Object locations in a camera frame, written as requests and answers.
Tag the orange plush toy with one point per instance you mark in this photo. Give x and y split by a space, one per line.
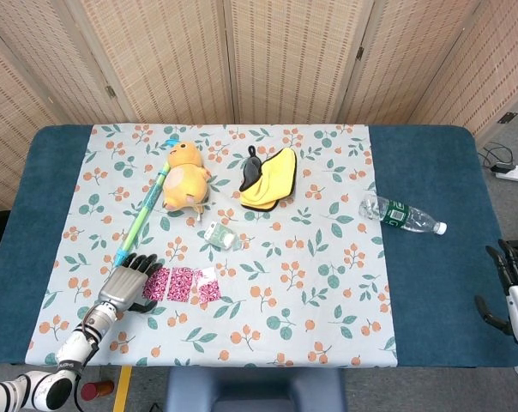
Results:
184 180

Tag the giant green blue pen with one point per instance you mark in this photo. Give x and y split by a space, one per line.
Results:
141 214

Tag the floral print tablecloth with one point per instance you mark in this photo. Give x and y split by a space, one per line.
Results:
284 309

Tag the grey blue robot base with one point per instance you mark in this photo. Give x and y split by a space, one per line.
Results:
254 390

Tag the white power strip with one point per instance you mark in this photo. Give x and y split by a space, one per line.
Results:
514 173

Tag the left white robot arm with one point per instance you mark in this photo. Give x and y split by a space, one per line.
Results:
70 347

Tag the small green white packet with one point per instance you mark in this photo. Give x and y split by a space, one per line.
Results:
219 235

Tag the dark blue table cover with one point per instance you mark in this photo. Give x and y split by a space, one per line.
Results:
435 193

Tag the yellow black microfiber cloth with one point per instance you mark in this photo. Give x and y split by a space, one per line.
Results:
274 180

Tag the woven folding screen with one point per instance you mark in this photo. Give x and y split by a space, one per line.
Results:
259 56

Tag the clear plastic water bottle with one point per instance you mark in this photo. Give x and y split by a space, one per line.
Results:
396 214

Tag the pink card pile white card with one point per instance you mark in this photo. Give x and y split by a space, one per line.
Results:
208 289

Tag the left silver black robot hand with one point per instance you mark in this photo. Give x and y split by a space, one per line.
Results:
122 285

